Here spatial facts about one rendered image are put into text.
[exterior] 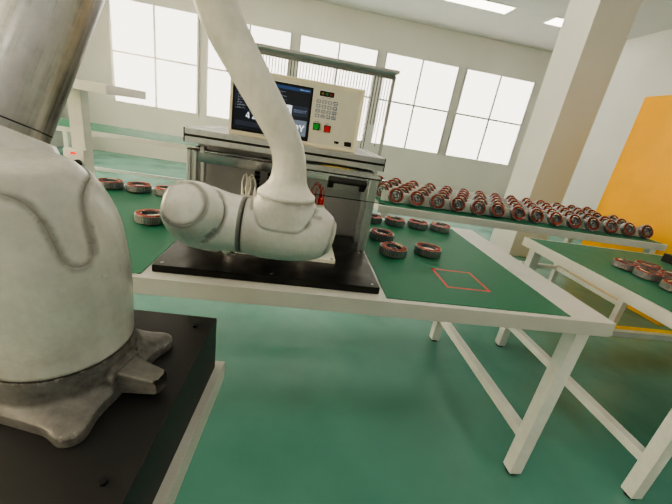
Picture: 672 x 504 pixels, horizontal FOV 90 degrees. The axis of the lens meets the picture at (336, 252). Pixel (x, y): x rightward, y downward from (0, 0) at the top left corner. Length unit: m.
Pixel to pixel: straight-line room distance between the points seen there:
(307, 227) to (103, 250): 0.29
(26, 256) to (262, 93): 0.36
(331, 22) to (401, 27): 1.36
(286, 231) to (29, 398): 0.37
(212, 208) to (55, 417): 0.31
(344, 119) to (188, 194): 0.78
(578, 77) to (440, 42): 3.80
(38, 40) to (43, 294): 0.34
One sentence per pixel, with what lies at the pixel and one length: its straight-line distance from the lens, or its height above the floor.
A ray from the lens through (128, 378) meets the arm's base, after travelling 0.50.
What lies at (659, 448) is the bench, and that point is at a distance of 1.89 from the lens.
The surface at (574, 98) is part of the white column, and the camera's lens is 4.88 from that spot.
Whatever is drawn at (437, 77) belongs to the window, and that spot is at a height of 2.45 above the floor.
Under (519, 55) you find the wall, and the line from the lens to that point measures 8.79.
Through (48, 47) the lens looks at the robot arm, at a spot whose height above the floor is 1.23.
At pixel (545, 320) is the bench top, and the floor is 0.74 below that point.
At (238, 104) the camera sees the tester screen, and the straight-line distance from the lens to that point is 1.24.
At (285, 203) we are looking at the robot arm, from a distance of 0.56.
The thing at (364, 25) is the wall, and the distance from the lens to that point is 7.78.
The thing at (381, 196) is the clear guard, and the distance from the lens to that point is 1.00.
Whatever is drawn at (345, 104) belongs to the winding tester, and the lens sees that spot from 1.23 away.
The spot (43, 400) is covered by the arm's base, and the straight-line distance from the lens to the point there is 0.51.
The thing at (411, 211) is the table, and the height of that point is 0.74.
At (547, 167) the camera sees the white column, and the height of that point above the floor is 1.14.
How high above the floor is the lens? 1.19
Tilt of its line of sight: 20 degrees down
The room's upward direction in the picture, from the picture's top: 10 degrees clockwise
